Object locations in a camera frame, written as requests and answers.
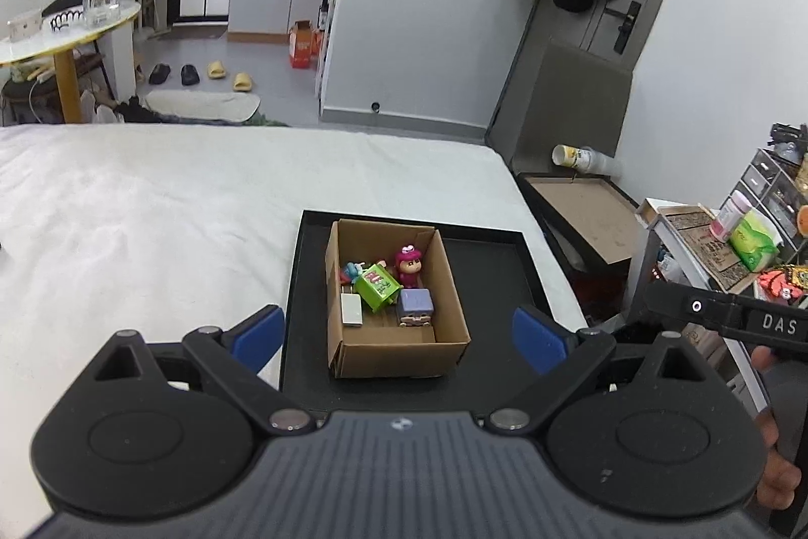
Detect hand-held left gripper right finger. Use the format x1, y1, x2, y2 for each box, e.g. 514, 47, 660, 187
485, 305, 708, 435

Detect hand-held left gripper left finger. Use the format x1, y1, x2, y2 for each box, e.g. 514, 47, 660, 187
91, 304, 318, 437

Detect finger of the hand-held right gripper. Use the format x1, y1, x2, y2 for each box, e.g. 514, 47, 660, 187
644, 280, 739, 328

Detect black tray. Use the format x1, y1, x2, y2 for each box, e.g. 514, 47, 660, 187
278, 209, 550, 410

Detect brown cardboard box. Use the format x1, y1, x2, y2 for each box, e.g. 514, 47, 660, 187
325, 219, 471, 379

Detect green hexagonal toy box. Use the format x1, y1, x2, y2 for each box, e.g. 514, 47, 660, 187
353, 261, 403, 314

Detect purple toy chest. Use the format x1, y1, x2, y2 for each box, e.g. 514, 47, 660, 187
396, 289, 436, 328

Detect pink doll figure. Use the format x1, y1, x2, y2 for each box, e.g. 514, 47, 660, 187
394, 245, 424, 288

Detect person's right hand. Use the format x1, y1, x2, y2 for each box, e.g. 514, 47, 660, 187
751, 346, 802, 510

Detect red snack packet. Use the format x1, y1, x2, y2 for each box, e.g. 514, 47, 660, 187
757, 264, 808, 306

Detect printed flat cardboard box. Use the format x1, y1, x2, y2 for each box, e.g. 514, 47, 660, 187
656, 204, 759, 293

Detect green wipes packet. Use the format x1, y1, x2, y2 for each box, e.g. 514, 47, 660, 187
729, 211, 784, 273

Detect pink-lidded bottle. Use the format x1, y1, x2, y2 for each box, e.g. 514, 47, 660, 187
710, 196, 752, 243

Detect black framed board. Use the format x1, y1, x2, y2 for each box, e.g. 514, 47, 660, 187
516, 173, 651, 275

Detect clear storage drawers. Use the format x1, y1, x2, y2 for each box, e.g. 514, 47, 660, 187
729, 148, 808, 256

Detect grey leaning panel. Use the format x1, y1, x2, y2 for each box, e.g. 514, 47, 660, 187
489, 40, 632, 180

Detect light floor mat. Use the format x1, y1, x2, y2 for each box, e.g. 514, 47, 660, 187
145, 89, 263, 124

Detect dark cloth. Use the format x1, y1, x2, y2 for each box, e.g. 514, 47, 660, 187
94, 97, 184, 126

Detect black door lock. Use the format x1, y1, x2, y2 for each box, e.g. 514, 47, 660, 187
606, 1, 641, 54

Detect orange carton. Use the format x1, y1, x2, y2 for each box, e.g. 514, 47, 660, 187
287, 20, 326, 69

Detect round white table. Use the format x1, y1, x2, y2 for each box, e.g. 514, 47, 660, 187
0, 2, 143, 124

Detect black hair claw clip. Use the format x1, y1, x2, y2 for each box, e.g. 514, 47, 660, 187
41, 9, 83, 35

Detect small white box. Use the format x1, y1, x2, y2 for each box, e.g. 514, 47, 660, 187
6, 9, 42, 42

